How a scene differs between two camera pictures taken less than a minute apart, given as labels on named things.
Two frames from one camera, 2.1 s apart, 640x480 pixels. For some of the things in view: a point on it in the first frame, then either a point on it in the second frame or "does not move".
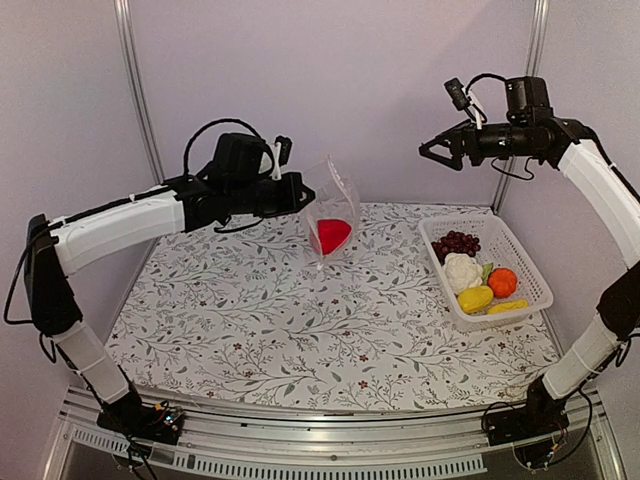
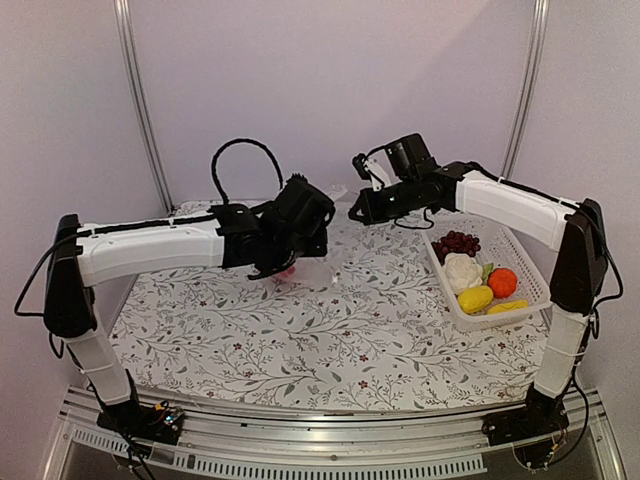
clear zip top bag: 333,211 → 316,271
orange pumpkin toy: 503,281 does not move
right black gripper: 465,130 → 372,214
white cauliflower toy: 462,271 does not move
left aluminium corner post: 128,31 does not move
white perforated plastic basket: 496,247 does not move
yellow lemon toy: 475,300 does not move
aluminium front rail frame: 397,443 does not move
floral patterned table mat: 245,314 does not move
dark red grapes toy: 455,242 does not move
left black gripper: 291,203 → 319,247
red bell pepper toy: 329,234 → 289,271
